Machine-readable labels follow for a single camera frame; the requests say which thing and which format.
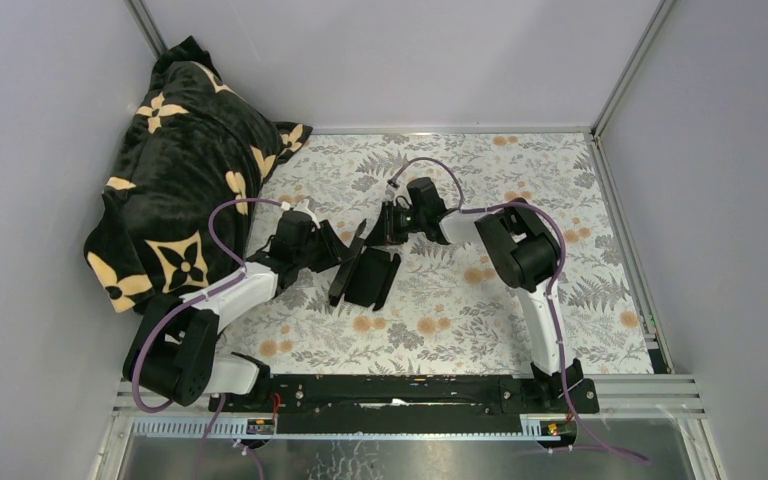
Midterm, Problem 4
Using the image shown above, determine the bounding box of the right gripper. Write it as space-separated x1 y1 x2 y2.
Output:
364 202 426 248

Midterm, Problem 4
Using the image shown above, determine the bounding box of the black paper box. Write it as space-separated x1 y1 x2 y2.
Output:
328 220 401 311

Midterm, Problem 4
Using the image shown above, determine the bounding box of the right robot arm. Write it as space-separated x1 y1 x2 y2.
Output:
367 177 580 412

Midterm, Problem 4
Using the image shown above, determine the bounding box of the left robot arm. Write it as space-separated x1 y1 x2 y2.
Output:
123 210 363 413

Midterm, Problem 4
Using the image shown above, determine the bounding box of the floral tablecloth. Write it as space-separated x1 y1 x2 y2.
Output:
218 133 653 375

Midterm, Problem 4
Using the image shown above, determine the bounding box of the black floral blanket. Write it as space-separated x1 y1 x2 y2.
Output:
83 38 312 313

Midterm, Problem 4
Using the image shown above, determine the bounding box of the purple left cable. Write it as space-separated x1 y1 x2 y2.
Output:
129 198 309 415

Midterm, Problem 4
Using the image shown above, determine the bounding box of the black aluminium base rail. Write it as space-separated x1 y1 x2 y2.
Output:
116 372 706 439

